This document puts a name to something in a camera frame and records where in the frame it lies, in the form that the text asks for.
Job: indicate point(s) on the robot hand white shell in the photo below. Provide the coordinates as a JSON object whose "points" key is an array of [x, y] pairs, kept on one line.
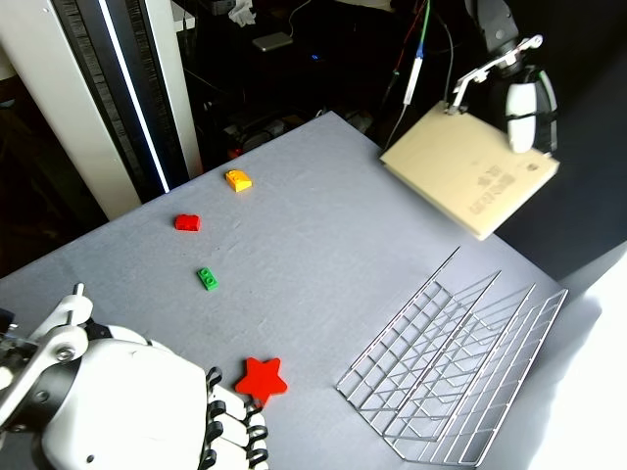
{"points": [[521, 112], [127, 401]]}

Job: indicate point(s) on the beige hardcover book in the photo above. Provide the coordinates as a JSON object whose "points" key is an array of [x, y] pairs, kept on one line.
{"points": [[455, 161]]}

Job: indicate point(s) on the red star block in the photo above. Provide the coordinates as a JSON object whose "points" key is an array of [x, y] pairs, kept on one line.
{"points": [[262, 377]]}

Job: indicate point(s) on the green toy brick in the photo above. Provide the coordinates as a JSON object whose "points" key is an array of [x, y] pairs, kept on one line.
{"points": [[208, 279]]}

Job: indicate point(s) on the red toy brick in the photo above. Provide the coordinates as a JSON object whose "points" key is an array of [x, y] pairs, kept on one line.
{"points": [[187, 222]]}

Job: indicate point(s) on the grey table cloth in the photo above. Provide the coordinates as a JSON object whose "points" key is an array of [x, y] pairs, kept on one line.
{"points": [[318, 245]]}

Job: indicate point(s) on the yellow toy brick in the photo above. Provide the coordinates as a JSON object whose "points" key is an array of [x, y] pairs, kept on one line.
{"points": [[238, 180]]}

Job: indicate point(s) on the silver flat device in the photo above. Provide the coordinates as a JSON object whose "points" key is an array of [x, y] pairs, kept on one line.
{"points": [[272, 42]]}

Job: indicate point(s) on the dark power strip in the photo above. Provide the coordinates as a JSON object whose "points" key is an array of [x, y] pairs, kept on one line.
{"points": [[259, 134]]}

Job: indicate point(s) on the crumpled white paper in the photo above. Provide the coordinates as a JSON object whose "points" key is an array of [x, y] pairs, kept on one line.
{"points": [[242, 12]]}

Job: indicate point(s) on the white column with light strip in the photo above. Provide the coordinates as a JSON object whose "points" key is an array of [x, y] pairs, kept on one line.
{"points": [[49, 73]]}

